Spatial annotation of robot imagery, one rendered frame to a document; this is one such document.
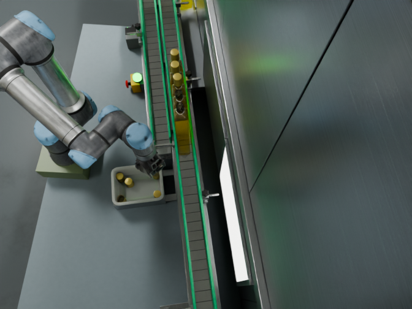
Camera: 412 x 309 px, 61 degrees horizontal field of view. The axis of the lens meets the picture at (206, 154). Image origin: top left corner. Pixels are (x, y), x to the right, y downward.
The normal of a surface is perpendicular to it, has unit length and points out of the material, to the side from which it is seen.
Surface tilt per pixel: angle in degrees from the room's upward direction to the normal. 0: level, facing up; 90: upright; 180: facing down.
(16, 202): 0
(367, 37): 90
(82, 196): 0
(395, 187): 90
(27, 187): 0
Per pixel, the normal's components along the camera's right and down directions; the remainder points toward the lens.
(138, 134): 0.02, -0.37
